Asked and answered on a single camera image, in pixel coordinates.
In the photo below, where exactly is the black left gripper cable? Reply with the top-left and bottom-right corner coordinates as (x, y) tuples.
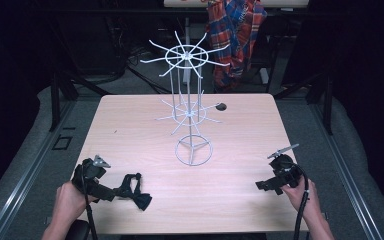
(81, 163), (99, 240)

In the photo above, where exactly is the black bow tie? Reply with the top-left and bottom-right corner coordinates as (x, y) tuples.
(113, 172), (153, 212)

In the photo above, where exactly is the white wire display rack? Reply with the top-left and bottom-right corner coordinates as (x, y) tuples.
(139, 30), (231, 167)

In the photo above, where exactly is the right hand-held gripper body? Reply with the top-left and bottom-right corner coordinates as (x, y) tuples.
(267, 143), (304, 190)

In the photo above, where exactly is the grey metal floor rail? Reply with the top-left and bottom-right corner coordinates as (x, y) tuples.
(308, 99), (384, 240)
(0, 99), (78, 240)

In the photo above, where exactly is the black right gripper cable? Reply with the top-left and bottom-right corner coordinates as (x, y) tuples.
(293, 163), (311, 240)

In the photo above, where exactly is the red blue plaid shirt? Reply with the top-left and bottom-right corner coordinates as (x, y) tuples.
(205, 0), (268, 92)

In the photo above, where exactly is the black chair armrest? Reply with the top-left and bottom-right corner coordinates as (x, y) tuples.
(67, 219), (92, 240)

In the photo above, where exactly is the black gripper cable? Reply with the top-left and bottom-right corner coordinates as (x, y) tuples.
(293, 163), (311, 240)
(81, 163), (99, 240)

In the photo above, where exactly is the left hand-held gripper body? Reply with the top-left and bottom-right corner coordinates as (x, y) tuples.
(71, 154), (116, 203)

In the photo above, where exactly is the person's right hand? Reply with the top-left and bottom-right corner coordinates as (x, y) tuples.
(280, 178), (321, 221)

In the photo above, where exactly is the black metal stand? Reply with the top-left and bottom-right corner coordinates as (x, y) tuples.
(273, 71), (334, 136)
(48, 66), (111, 132)

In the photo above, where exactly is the person's left hand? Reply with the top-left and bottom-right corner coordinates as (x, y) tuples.
(52, 180), (100, 229)

